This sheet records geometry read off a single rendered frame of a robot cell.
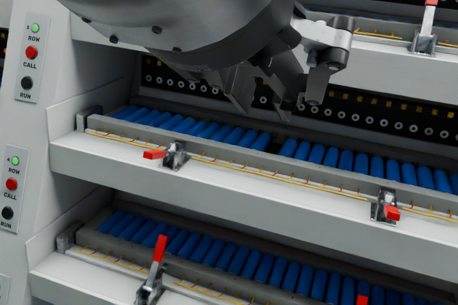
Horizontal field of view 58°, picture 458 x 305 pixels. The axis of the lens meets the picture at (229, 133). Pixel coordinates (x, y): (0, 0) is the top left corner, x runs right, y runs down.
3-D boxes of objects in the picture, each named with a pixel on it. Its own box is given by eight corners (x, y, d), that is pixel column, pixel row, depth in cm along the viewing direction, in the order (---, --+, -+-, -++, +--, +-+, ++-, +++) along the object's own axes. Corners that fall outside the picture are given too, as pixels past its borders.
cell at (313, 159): (326, 153, 60) (320, 172, 55) (315, 156, 61) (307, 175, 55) (322, 142, 60) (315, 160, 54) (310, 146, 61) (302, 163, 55)
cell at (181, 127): (195, 128, 66) (178, 143, 60) (185, 126, 67) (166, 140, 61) (195, 118, 65) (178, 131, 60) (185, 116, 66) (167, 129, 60)
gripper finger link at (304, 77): (285, 67, 29) (327, 75, 29) (291, 87, 34) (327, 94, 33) (280, 88, 29) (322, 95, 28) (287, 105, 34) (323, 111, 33)
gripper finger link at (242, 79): (232, 94, 32) (223, 92, 32) (249, 114, 38) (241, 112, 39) (242, 58, 32) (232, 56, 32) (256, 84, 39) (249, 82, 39)
